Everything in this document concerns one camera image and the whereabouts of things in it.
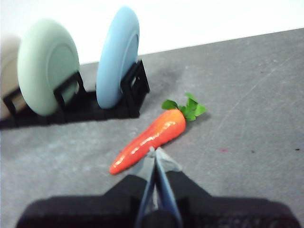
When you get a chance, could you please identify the beige plate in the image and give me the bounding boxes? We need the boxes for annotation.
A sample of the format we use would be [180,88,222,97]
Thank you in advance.
[0,34,24,119]

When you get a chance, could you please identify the black plate rack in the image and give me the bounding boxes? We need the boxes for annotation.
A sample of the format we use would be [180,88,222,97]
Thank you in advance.
[0,59,151,130]

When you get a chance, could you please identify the blue plate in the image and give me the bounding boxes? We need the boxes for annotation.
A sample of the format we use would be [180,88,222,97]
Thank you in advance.
[95,6,141,110]

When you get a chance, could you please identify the orange carrot with green leaves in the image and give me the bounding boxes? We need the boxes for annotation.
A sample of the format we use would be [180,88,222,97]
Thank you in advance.
[109,92,207,176]

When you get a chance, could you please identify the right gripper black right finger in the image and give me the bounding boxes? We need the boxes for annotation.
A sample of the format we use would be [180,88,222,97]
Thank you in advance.
[154,147,302,228]

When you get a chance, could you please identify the green plate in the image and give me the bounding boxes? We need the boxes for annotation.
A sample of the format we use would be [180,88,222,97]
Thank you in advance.
[17,19,81,116]

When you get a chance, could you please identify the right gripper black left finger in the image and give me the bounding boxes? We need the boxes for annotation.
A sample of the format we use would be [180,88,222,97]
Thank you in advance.
[15,146,157,228]

